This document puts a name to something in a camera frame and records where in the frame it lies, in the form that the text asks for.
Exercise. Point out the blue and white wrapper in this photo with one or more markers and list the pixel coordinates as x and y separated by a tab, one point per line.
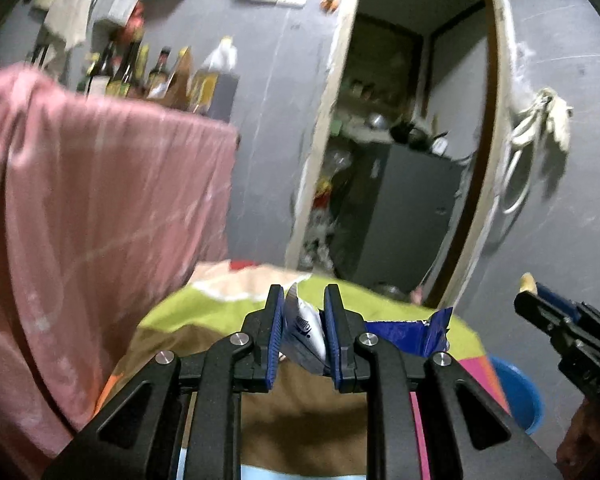
305	330

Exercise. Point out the tall dark sauce bottle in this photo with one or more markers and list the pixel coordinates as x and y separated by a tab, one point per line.
122	75

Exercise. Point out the black wok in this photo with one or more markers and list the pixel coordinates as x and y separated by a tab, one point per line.
412	137

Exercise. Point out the large cooking oil bottle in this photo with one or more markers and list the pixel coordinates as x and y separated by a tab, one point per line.
215	85

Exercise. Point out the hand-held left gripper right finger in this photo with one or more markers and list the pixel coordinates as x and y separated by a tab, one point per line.
332	340

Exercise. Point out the metal pot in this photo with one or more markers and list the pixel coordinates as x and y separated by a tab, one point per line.
376	121

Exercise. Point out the colourful patchwork cloth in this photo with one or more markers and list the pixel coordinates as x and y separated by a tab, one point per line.
305	420

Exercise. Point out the green box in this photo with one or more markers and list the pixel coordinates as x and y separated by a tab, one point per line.
336	127

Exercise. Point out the blue plastic basin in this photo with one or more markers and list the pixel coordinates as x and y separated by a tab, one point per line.
517	395

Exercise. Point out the person's right hand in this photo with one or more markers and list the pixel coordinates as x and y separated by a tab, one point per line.
592	440

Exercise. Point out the hanging beige rag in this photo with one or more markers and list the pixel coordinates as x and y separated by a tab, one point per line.
70	5

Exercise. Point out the grey cabinet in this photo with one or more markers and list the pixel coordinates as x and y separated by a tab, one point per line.
405	220

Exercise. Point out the white perforated utensil holder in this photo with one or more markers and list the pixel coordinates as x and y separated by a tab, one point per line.
117	7

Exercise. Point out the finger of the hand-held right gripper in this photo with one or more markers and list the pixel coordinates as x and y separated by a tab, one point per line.
557	302
535	312

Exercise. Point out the wooden shelf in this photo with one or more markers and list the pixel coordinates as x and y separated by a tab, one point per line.
380	70

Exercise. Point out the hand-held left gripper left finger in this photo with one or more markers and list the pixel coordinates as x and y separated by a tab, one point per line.
275	340

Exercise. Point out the orange wall hook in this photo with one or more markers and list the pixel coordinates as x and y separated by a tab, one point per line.
328	1

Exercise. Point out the yellow bag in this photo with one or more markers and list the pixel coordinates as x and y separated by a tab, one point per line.
322	192

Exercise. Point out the red label sauce bottle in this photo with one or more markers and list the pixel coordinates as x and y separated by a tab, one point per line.
159	75

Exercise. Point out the white rubber gloves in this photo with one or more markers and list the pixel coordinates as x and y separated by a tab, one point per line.
559	120

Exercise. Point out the pink checked cloth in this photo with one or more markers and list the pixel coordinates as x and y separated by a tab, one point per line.
80	210

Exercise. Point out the brown paper packet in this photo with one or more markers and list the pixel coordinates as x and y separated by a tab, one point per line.
177	82

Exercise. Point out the small yellow scrap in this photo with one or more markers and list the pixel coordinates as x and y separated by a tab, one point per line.
527	282

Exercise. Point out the yellow cap sauce bottle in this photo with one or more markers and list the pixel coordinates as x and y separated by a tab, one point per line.
142	67

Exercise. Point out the red plastic bag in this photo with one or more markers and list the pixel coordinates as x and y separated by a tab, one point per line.
132	22

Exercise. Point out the wooden door frame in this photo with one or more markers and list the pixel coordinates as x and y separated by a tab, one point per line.
325	110

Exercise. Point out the white plastic sack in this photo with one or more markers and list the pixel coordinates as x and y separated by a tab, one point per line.
320	240

